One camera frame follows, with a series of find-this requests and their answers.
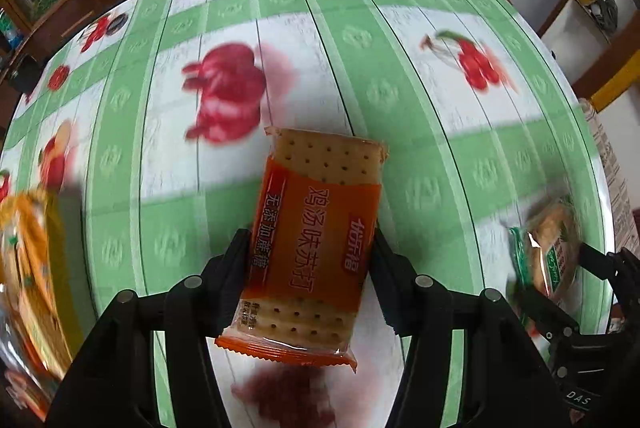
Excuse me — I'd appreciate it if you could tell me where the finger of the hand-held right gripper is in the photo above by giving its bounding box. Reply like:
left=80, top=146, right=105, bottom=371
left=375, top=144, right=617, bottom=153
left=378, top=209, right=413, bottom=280
left=517, top=285, right=583, bottom=345
left=577, top=243, right=640, bottom=305

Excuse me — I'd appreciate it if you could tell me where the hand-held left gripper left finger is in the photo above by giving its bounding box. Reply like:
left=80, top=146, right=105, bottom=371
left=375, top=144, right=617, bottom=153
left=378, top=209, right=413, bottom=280
left=45, top=227, right=253, bottom=428

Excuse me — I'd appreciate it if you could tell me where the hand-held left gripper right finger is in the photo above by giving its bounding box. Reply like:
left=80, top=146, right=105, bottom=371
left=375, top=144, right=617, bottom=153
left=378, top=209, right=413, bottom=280
left=371, top=228, right=569, bottom=428

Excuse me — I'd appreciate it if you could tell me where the round cracker packet green trim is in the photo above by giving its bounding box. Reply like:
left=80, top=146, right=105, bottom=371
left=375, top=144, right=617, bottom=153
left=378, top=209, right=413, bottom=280
left=506, top=197, right=584, bottom=305

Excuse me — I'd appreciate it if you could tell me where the orange cracker packet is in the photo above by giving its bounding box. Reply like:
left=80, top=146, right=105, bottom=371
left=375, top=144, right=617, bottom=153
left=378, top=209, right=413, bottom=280
left=215, top=125, right=391, bottom=370

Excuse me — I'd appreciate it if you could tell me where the orange snack bag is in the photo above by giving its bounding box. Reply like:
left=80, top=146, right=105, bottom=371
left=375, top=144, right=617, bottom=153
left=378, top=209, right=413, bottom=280
left=0, top=187, right=87, bottom=411

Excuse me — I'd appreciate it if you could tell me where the green checked fruit tablecloth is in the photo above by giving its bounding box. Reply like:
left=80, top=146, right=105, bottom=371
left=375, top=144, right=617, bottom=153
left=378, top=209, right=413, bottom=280
left=0, top=0, right=622, bottom=428

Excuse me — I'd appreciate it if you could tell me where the orange-yellow snack packet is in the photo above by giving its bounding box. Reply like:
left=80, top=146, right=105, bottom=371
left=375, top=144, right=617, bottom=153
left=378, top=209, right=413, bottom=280
left=0, top=194, right=64, bottom=371

